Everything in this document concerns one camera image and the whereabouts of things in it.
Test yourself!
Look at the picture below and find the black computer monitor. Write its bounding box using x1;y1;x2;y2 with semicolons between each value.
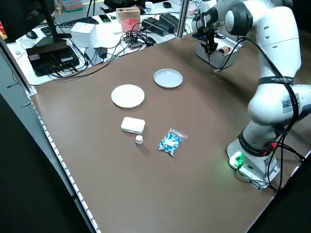
0;0;68;49

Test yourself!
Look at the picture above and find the gray round plate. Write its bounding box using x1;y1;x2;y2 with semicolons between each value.
153;68;184;89

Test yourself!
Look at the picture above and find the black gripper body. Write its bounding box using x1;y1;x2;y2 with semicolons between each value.
193;24;217;46

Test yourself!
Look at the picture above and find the aluminium frame post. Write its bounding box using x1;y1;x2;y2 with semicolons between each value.
0;36;37;96
176;0;190;39

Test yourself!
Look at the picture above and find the pink plastic box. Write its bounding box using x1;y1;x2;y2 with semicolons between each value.
121;17;142;33

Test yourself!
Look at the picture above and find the blue capsule bag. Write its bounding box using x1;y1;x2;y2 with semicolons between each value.
157;127;189;157

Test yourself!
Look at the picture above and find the white desk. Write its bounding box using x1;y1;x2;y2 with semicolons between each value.
4;0;219;85

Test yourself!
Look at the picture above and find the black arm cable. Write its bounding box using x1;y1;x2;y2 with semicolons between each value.
218;36;307;192

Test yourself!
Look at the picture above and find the white round plate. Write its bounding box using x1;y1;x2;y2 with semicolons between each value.
110;83;146;109

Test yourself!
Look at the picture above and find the black power supply brick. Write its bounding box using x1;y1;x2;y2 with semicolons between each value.
141;17;169;36
158;13;179;33

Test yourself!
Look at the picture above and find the pink green paper stack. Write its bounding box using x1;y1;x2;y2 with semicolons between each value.
61;0;85;12

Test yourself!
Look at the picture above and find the black plug adapter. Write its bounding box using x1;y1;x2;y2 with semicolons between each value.
96;46;108;61

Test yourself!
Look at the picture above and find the silver aluminium medical kit case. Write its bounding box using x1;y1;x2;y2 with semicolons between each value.
195;36;245;71

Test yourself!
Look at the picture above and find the white cube box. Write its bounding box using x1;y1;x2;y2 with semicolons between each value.
70;22;98;48

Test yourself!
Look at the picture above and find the black electronics box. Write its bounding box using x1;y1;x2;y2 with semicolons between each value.
26;40;80;77

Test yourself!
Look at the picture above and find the black usb hub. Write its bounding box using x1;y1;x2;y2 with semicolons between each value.
122;35;156;50

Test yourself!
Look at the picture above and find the black keyboard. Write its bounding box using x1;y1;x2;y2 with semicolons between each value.
40;17;101;37

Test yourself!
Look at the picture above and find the white plastic box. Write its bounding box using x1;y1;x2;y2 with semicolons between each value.
120;116;146;134

